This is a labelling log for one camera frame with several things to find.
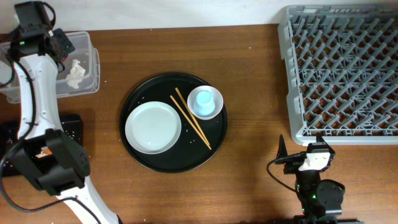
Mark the white tissue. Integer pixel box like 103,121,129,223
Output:
66,59,86,90

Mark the white bowl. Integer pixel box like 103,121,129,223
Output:
187,85,224,120

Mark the orange carrot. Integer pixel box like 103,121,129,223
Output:
39,149,52,156

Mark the wooden chopstick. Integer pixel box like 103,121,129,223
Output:
170,95,212,150
175,88,209,143

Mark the white plate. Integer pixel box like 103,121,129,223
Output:
124,101,182,154

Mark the light blue plastic cup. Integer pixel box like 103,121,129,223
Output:
193,90,215,117

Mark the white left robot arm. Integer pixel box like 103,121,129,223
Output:
1,25,121,223

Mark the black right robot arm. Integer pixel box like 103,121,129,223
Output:
267,134,360,224

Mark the grey dishwasher rack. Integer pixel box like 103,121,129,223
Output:
278,3,397,146

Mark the clear plastic bin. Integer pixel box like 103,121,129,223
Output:
1,32,100,104

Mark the black rectangular tray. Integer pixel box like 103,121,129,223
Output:
1,114,83,177

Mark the round black serving tray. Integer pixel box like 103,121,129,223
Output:
119,72,228,173

